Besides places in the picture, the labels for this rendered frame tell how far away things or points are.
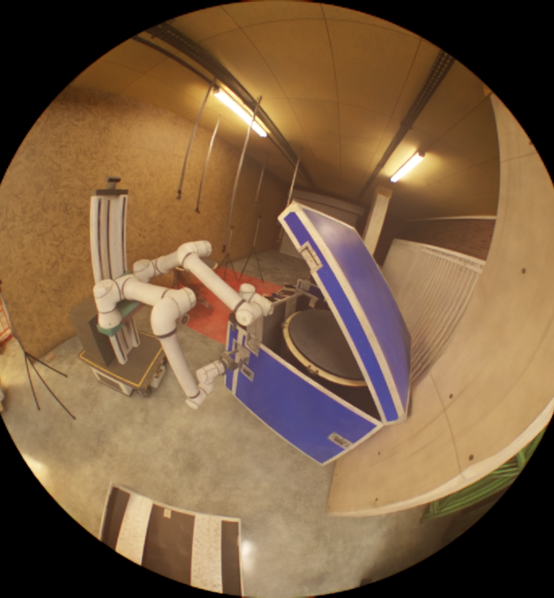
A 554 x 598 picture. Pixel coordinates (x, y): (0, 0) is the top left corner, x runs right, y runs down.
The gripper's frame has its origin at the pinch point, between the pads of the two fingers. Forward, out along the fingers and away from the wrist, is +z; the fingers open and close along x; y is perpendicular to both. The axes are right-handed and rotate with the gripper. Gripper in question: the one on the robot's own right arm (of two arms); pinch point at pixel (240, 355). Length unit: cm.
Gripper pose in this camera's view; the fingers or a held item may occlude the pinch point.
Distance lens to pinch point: 128.7
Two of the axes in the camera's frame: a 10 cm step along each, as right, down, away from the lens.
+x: -7.5, -4.3, 4.9
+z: 6.2, -2.2, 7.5
